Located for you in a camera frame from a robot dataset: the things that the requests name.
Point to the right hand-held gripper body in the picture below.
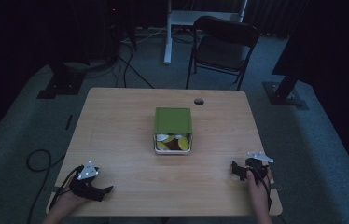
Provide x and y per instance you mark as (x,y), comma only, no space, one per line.
(258,163)

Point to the pile of coffee capsules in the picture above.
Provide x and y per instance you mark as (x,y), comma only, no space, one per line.
(172,142)

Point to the green box sleeve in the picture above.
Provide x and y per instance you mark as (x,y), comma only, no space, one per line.
(173,120)

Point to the person's left hand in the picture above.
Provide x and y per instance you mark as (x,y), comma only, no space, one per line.
(66,202)

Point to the white desk frame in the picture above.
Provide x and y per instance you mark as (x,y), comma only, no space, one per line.
(175,18)

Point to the black stand with square base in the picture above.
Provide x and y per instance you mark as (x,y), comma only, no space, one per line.
(62,82)

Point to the black folding chair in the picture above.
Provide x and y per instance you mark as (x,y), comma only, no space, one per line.
(222,46)

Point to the grey tape piece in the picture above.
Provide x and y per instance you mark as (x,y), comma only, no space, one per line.
(276,186)
(56,188)

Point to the black slanted stand with base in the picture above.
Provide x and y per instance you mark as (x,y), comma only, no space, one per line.
(284,90)

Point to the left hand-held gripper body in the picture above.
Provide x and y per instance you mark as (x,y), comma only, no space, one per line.
(86,186)

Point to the person's right hand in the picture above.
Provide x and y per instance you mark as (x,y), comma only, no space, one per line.
(258,194)

